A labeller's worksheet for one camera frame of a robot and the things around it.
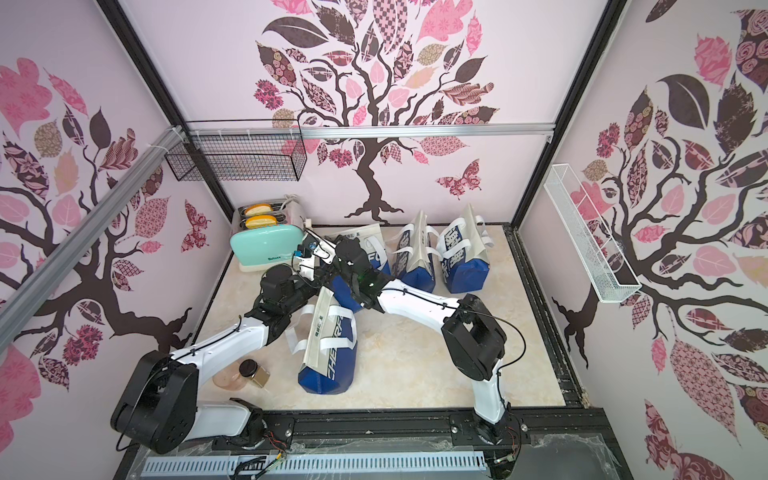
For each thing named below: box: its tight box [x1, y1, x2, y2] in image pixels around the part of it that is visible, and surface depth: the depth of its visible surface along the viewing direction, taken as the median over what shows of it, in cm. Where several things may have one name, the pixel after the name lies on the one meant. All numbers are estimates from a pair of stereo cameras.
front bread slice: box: [245, 215, 278, 229], surface depth 97 cm
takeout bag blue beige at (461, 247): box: [436, 204, 495, 294], surface depth 94 cm
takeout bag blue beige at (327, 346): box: [285, 287, 358, 395], surface depth 72 cm
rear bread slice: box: [244, 203, 273, 216], surface depth 102 cm
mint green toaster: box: [230, 198, 306, 272], surface depth 100 cm
